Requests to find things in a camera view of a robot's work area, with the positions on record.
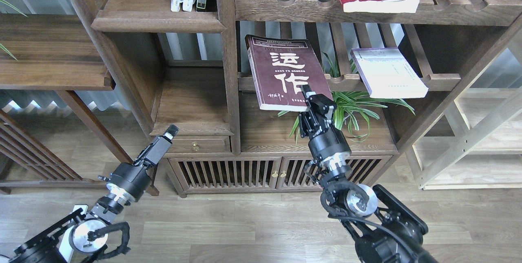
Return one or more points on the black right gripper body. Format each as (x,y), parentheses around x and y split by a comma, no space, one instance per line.
(328,146)

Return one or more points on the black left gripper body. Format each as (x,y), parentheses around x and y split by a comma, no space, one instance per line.
(133,178)

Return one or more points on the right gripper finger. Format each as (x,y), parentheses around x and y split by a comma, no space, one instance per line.
(307,91)

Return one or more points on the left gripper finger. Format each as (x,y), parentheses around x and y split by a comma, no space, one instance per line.
(171,132)

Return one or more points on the maroon book white characters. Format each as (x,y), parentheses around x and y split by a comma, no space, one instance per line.
(280,67)

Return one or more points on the white lavender book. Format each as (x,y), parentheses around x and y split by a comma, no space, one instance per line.
(387,74)

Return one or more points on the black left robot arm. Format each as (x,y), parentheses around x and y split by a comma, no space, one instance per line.
(94,233)

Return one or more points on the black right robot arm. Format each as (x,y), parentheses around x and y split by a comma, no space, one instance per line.
(384,229)

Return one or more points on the green spider plant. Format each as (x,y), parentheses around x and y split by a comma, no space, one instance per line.
(353,111)

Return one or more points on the dark wooden bookshelf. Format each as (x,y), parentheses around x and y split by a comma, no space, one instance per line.
(190,69)

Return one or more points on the light wooden rack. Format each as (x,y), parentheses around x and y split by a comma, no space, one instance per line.
(475,141)

